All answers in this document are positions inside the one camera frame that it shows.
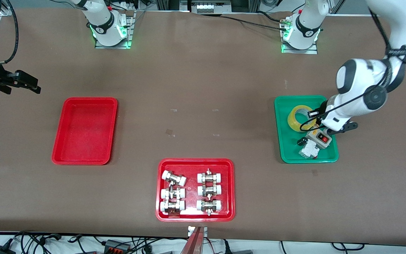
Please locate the yellow packing tape roll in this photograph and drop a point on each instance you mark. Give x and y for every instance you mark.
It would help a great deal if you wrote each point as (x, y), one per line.
(292, 121)

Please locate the green plastic tray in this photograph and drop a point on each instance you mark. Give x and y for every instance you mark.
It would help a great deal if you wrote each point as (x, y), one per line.
(290, 148)

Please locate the red plastic tray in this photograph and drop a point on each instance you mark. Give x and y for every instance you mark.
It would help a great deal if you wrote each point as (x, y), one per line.
(192, 165)
(83, 134)

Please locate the brass and black connector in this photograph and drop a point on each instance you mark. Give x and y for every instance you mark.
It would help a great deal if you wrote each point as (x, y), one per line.
(318, 123)

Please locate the small black knob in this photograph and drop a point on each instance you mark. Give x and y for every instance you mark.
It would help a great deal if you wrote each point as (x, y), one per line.
(302, 142)

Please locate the white circuit breaker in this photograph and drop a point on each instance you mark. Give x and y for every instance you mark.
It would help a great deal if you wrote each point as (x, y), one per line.
(308, 151)

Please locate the white capped metal pipe fitting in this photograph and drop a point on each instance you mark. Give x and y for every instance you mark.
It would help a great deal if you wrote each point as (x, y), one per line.
(164, 206)
(169, 175)
(180, 193)
(202, 177)
(201, 191)
(201, 205)

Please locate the grey terminal block device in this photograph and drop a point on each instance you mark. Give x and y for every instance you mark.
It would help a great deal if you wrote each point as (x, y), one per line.
(210, 7)

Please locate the black power adapter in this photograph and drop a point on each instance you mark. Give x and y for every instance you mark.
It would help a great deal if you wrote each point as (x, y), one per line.
(0, 249)

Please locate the black orange connector block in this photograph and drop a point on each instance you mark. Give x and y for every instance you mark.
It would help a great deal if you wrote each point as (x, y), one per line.
(116, 246)

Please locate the grey switch box red button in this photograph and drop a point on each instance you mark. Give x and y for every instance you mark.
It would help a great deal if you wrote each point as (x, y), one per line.
(316, 140)

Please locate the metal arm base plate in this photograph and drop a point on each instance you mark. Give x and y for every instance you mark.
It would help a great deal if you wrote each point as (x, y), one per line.
(300, 51)
(113, 46)

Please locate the aluminium frame post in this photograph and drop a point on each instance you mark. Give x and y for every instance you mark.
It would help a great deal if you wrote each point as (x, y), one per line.
(167, 4)

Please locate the metal mount bracket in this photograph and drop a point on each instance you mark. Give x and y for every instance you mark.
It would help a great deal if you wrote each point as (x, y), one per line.
(190, 231)

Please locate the aluminium camera mount post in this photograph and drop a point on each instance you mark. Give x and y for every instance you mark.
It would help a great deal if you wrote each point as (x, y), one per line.
(194, 245)

